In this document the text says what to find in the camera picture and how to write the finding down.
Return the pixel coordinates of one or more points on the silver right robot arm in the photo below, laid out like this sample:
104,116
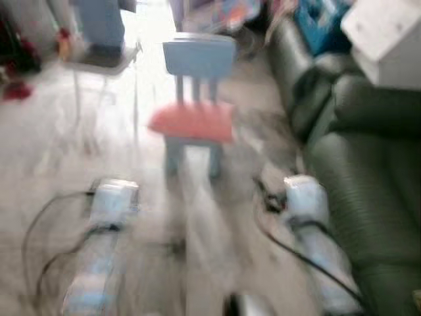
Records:
329,263

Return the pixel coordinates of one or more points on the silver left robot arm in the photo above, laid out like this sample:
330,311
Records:
95,270

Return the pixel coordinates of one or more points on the green leather three-seat sofa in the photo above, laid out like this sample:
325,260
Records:
375,197

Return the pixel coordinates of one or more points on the silver right robot leg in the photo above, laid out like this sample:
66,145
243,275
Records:
247,306

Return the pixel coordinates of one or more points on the red seat pad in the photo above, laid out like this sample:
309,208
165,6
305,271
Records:
194,122

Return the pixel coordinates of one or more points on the blue case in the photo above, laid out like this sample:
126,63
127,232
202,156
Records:
319,26

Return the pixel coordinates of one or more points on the white box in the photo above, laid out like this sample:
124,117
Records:
388,39

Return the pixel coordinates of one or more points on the white folding chair grey seat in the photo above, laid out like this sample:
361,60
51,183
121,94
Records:
99,59

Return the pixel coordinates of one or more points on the blue cushion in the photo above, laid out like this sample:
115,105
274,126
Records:
99,26

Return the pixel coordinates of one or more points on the orange and white toy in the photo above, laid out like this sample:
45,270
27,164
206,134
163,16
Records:
63,45

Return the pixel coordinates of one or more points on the red cloth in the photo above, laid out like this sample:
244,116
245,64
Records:
16,92

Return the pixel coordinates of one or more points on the black and red stroller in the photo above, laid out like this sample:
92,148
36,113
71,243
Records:
16,46

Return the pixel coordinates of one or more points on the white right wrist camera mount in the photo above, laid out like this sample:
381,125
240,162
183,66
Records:
306,197

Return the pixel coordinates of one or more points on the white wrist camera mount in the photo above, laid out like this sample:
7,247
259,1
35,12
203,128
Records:
306,197
113,201

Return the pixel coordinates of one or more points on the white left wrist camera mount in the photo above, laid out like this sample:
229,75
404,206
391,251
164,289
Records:
113,201

